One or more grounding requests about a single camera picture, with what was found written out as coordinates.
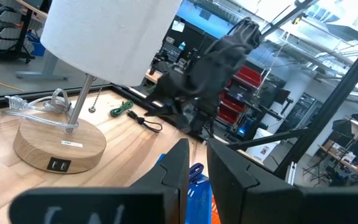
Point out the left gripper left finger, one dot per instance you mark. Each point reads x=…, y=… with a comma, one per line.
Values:
x=154, y=205

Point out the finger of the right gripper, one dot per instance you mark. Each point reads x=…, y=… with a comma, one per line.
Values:
x=162, y=111
x=183, y=123

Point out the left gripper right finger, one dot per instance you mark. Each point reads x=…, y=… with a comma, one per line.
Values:
x=259, y=205

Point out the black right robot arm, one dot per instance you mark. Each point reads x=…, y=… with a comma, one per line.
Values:
x=228, y=53

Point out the blue plastic basket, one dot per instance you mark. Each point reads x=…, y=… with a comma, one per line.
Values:
x=199, y=199

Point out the orange plastic basket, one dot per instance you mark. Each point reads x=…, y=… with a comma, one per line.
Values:
x=214, y=214

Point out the white bin with label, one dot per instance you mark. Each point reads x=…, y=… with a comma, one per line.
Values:
x=261, y=146

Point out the red storage bins rack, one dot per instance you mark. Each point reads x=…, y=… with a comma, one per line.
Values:
x=247, y=76

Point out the white shade wooden base lamp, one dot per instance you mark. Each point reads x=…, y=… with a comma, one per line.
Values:
x=110, y=37

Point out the grey desk leg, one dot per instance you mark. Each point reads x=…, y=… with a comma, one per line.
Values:
x=42, y=73

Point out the blue crate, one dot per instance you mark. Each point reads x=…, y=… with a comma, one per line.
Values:
x=36, y=46

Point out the shelf with grey bins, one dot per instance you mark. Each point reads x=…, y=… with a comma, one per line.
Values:
x=5, y=31

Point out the black metal table frame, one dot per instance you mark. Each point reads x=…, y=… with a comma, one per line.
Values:
x=328, y=109

